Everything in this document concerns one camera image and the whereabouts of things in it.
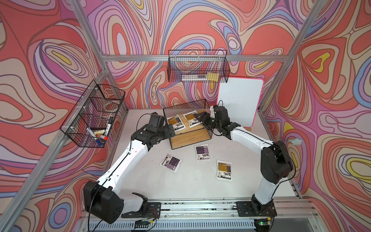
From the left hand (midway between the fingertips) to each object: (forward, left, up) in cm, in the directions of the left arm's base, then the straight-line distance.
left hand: (168, 131), depth 80 cm
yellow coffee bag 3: (-14, -33, -20) cm, 42 cm away
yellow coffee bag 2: (+9, -4, -3) cm, 11 cm away
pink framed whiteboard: (+26, -47, +4) cm, 54 cm away
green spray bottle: (-5, -71, -2) cm, 71 cm away
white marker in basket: (-6, +37, +6) cm, 38 cm away
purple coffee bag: (-9, -1, -20) cm, 22 cm away
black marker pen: (-5, +27, +10) cm, 30 cm away
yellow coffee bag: (+11, -14, -3) cm, 18 cm away
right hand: (+9, -17, -3) cm, 19 cm away
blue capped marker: (-11, +32, +5) cm, 34 cm away
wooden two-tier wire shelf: (+6, -11, -5) cm, 14 cm away
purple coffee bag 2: (-3, -21, -20) cm, 29 cm away
